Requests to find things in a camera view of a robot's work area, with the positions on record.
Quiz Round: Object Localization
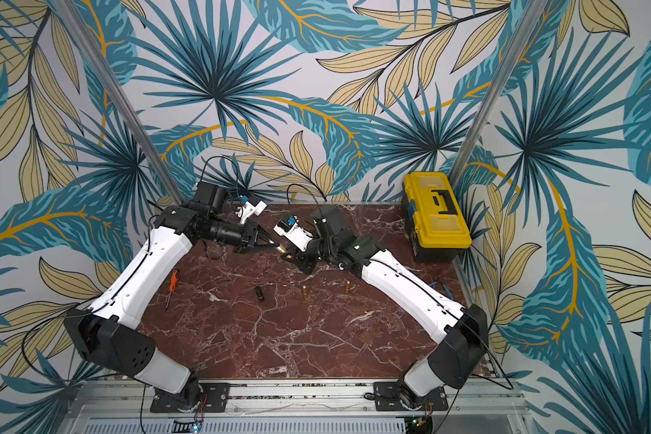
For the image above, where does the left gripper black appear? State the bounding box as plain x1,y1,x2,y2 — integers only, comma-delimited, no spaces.
201,215,280,254

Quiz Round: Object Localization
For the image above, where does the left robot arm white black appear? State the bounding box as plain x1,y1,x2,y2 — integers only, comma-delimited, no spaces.
63,182,276,412

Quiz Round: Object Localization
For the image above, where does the yellow black toolbox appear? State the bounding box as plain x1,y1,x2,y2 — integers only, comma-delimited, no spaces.
401,172,472,263

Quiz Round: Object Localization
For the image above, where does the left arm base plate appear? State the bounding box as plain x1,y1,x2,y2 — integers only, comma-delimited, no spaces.
150,382,230,414

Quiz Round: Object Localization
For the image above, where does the black lipstick lying left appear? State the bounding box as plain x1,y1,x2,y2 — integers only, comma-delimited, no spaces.
254,286,265,302

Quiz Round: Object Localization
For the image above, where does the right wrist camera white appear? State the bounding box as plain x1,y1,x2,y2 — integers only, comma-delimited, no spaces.
274,215,314,252

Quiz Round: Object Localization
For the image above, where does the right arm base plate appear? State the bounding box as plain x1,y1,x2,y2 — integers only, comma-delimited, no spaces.
372,381,448,412

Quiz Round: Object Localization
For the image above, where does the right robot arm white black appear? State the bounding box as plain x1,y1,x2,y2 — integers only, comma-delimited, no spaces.
274,205,488,410

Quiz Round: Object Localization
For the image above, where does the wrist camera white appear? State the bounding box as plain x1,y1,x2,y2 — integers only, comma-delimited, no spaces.
236,195,267,225
274,215,314,252

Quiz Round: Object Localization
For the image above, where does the orange handled screwdriver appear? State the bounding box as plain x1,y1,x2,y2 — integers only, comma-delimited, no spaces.
165,269,180,310

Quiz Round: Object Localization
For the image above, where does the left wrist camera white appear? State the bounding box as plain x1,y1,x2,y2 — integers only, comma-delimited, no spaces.
236,195,267,225

